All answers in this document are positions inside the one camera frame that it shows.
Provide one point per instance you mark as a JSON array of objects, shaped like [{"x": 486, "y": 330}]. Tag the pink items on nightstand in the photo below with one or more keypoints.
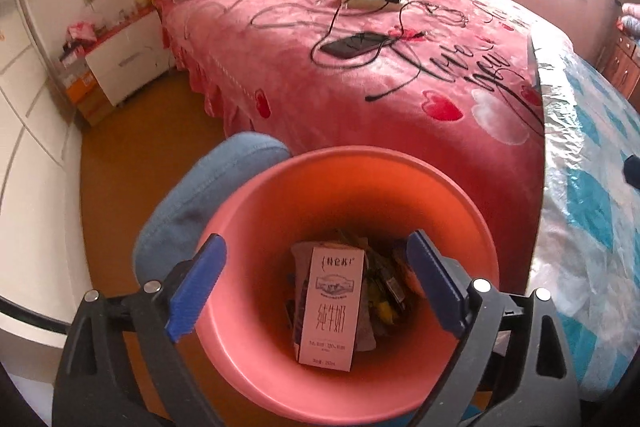
[{"x": 82, "y": 32}]

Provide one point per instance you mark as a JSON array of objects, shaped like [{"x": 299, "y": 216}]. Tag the pink plastic bin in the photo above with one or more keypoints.
[{"x": 300, "y": 187}]

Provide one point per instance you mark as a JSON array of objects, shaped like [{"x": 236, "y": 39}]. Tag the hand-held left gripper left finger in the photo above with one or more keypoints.
[{"x": 197, "y": 287}]

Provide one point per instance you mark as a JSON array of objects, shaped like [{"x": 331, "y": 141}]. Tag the blue stool cushion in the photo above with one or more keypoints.
[{"x": 200, "y": 187}]

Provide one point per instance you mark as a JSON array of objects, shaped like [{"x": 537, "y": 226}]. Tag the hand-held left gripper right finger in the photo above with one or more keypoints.
[{"x": 435, "y": 284}]

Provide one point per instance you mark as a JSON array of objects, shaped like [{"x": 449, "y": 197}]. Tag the brown wooden cabinet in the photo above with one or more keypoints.
[{"x": 622, "y": 67}]

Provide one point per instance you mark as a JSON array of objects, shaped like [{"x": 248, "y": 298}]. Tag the folded blankets stack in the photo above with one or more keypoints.
[{"x": 631, "y": 22}]

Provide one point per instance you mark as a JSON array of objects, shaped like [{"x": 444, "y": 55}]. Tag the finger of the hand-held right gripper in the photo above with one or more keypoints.
[{"x": 632, "y": 169}]

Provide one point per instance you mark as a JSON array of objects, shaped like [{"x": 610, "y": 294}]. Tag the white milk carton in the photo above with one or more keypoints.
[{"x": 330, "y": 307}]

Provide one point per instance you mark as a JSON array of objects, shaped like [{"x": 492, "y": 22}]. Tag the white nightstand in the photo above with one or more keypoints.
[{"x": 125, "y": 67}]

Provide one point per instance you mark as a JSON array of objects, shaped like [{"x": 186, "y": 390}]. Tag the orange box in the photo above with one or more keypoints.
[{"x": 85, "y": 97}]

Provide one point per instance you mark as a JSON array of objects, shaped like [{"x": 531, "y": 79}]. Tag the white power strip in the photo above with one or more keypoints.
[{"x": 370, "y": 2}]

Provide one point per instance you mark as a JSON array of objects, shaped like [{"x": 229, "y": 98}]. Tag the pink bed blanket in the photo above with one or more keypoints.
[{"x": 300, "y": 82}]

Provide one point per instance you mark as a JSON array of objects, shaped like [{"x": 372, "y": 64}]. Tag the yellow red snack packet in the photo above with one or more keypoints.
[{"x": 387, "y": 309}]

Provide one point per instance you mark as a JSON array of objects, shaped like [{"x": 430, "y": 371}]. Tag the black phone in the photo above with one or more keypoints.
[{"x": 355, "y": 46}]

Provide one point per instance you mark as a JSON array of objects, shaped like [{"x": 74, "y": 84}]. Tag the white wardrobe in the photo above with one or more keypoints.
[{"x": 25, "y": 132}]

